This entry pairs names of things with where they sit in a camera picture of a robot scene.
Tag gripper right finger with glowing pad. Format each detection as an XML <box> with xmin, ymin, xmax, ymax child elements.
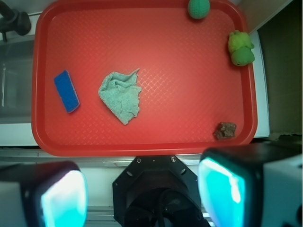
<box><xmin>198</xmin><ymin>141</ymin><xmax>303</xmax><ymax>227</ymax></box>

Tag blue sponge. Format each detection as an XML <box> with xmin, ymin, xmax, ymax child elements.
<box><xmin>53</xmin><ymin>70</ymin><xmax>80</xmax><ymax>113</ymax></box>

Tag light green crumpled cloth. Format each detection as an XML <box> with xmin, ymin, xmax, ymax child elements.
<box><xmin>98</xmin><ymin>69</ymin><xmax>142</xmax><ymax>125</ymax></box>

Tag green knitted ball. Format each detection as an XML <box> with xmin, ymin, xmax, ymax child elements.
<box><xmin>187</xmin><ymin>0</ymin><xmax>210</xmax><ymax>19</ymax></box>

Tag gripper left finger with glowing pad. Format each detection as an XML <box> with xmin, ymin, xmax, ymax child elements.
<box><xmin>0</xmin><ymin>161</ymin><xmax>88</xmax><ymax>227</ymax></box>

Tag brown rock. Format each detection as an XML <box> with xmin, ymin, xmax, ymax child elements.
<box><xmin>213</xmin><ymin>122</ymin><xmax>237</xmax><ymax>140</ymax></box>

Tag metal sink basin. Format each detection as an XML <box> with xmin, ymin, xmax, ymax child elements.
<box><xmin>0</xmin><ymin>40</ymin><xmax>34</xmax><ymax>124</ymax></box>

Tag black faucet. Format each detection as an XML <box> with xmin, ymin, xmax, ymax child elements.
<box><xmin>0</xmin><ymin>0</ymin><xmax>32</xmax><ymax>43</ymax></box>

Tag red plastic tray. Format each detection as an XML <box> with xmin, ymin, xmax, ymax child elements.
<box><xmin>32</xmin><ymin>0</ymin><xmax>257</xmax><ymax>157</ymax></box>

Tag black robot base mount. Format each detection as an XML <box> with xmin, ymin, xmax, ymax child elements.
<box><xmin>112</xmin><ymin>156</ymin><xmax>210</xmax><ymax>227</ymax></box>

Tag green frog toy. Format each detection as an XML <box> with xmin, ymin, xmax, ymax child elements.
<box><xmin>228</xmin><ymin>30</ymin><xmax>255</xmax><ymax>66</ymax></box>

